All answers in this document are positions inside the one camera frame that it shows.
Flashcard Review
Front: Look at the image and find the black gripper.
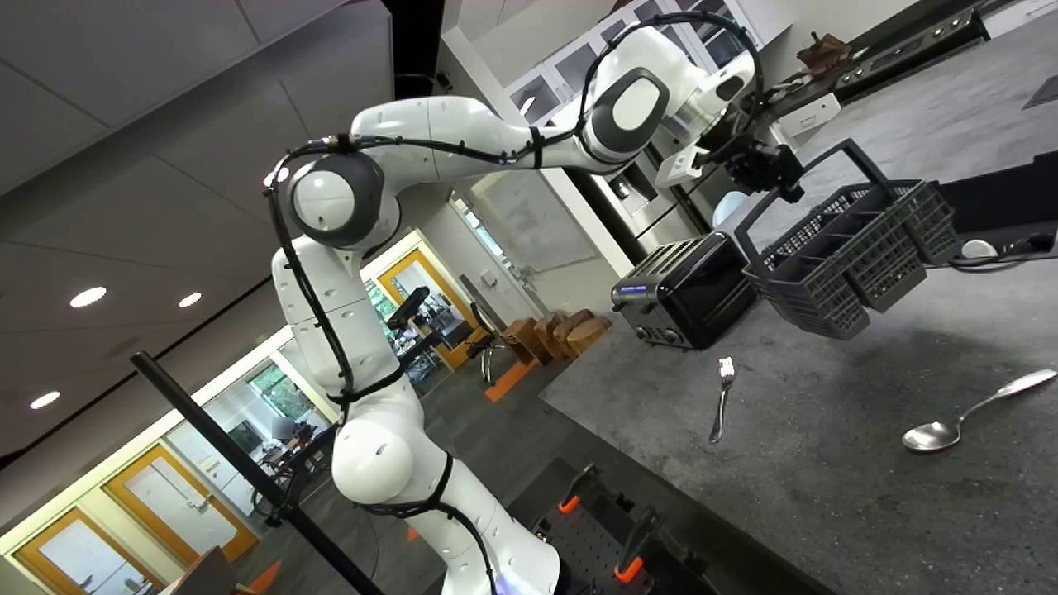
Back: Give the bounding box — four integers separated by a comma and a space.
714, 114, 802, 200

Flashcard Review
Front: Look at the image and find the grey plastic cutlery basket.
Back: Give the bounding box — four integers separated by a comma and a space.
733, 139, 960, 340

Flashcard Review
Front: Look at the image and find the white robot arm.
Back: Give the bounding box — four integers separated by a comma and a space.
264, 17, 762, 595

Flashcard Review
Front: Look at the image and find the silver black toaster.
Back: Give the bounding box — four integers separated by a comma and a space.
611, 234, 757, 351

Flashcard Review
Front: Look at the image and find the silver fork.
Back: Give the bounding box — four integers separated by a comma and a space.
708, 356, 737, 439

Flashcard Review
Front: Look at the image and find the silver spoon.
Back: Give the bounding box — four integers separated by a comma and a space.
901, 371, 1058, 453

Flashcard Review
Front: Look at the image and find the black orange clamp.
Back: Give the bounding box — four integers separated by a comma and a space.
611, 512, 659, 585
556, 461, 599, 516

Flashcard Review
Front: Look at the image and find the black tripod pole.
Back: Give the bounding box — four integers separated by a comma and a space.
129, 351, 384, 595

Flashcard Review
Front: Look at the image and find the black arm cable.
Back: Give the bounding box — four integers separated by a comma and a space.
262, 10, 767, 576

